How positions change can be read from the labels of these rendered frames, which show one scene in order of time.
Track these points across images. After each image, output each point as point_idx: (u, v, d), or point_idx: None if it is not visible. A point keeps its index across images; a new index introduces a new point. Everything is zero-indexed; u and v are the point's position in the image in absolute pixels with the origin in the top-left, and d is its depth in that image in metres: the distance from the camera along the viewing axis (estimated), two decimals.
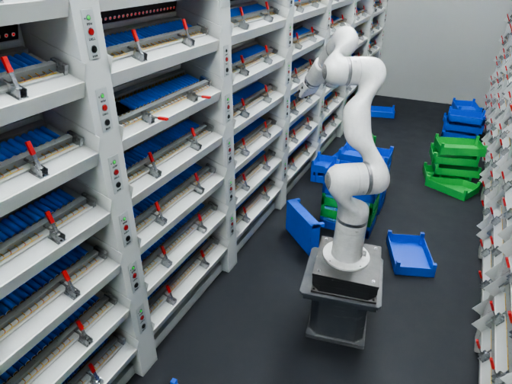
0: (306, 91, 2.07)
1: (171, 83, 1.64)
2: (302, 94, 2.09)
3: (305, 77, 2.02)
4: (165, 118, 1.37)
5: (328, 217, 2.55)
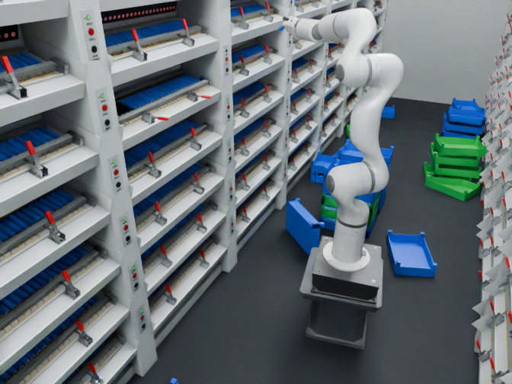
0: (289, 27, 1.81)
1: (171, 83, 1.64)
2: (286, 24, 1.83)
3: (302, 19, 1.75)
4: (165, 118, 1.37)
5: (328, 217, 2.55)
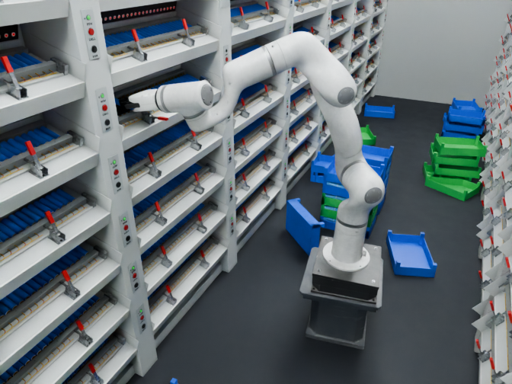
0: None
1: (171, 83, 1.64)
2: None
3: None
4: (165, 118, 1.37)
5: (328, 217, 2.55)
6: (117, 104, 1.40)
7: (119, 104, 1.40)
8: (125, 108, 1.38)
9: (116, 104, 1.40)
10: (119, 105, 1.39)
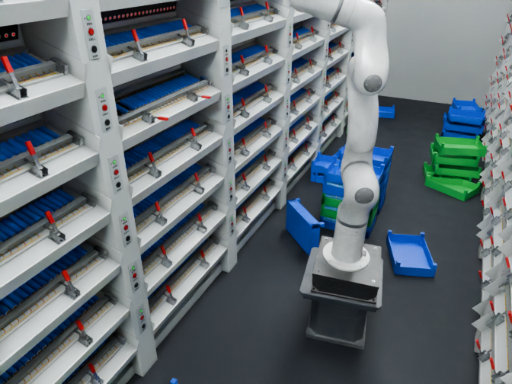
0: None
1: (171, 83, 1.64)
2: None
3: None
4: (165, 118, 1.37)
5: (328, 217, 2.55)
6: (119, 107, 1.40)
7: (120, 107, 1.40)
8: None
9: (119, 106, 1.40)
10: (123, 107, 1.40)
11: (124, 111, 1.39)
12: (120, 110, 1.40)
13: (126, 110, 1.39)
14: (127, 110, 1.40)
